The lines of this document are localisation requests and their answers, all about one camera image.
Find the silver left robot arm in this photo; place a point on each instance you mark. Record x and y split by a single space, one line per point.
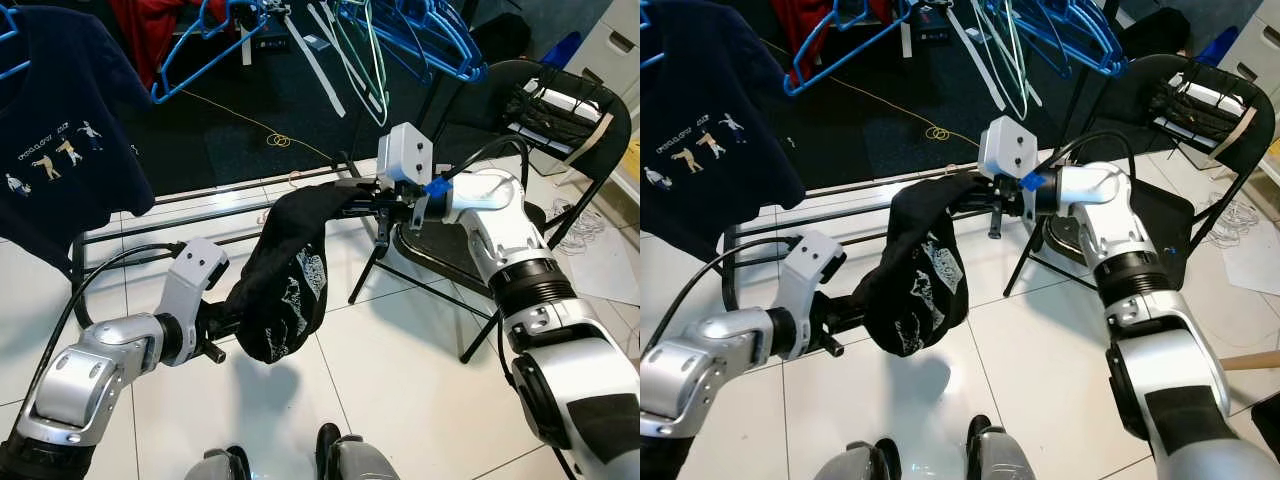
90 370
710 360

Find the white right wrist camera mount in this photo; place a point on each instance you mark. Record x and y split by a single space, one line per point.
1008 148
405 155

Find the grey right robot leg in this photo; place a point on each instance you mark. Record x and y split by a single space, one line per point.
1010 455
360 458

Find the white paper sheet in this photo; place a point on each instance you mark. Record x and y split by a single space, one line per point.
605 280

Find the wooden stick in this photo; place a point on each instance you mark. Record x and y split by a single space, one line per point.
1250 360

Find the navy printed t-shirt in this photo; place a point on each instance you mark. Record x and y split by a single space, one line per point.
70 100
710 90

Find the white strip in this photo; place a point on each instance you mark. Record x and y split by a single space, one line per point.
318 60
975 55

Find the red cloth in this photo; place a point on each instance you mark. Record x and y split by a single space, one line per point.
810 30
160 35

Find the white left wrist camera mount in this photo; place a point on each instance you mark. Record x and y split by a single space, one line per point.
190 280
818 270

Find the black folding chair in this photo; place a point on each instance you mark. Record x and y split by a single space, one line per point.
615 120
1170 215

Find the black metal clothes rack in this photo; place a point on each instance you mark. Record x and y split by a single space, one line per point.
728 280
78 290

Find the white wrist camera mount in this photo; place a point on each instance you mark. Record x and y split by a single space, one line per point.
190 280
1008 148
818 270
405 155

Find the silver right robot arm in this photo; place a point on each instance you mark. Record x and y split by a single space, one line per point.
560 320
1160 330

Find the black printed garment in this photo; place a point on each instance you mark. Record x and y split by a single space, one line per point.
290 270
920 265

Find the black bag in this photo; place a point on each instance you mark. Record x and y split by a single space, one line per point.
1150 35
500 40

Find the grey left robot leg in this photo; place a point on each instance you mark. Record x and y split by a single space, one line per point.
858 462
220 465

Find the white drawer cabinet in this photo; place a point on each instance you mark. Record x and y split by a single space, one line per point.
1255 40
615 45

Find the black device on white stand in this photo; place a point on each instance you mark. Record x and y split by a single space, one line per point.
262 25
930 15

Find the black and white gadget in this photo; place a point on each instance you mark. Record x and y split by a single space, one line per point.
555 120
1200 110

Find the grey robot leg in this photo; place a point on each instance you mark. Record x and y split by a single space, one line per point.
220 465
1010 455
360 458
858 462

